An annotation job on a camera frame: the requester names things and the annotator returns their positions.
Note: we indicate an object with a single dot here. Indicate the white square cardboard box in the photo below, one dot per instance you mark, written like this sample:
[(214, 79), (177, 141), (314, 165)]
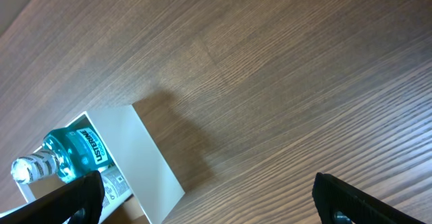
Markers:
[(155, 188)]

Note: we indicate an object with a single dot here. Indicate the white lotion tube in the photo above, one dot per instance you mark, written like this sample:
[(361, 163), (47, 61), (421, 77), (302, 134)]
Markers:
[(117, 191)]

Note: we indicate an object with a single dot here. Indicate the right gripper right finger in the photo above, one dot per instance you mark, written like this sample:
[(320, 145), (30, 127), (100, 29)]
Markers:
[(339, 202)]

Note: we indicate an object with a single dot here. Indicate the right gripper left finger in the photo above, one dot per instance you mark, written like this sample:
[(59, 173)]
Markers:
[(80, 201)]

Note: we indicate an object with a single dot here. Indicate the teal mouthwash bottle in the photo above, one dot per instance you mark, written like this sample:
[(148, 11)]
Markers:
[(68, 153)]

